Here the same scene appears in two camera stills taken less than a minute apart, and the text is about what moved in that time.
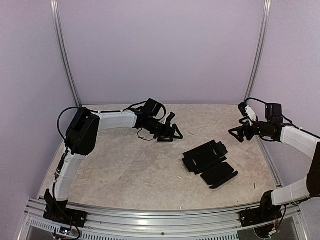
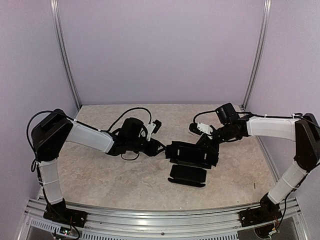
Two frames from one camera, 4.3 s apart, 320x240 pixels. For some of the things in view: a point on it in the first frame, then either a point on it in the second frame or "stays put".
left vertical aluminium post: [60, 38] stays put
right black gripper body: [251, 134] -> [215, 147]
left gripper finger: [174, 127] -> [160, 146]
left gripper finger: [162, 139] -> [159, 151]
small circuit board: [64, 231] stays put
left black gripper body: [159, 131] -> [149, 151]
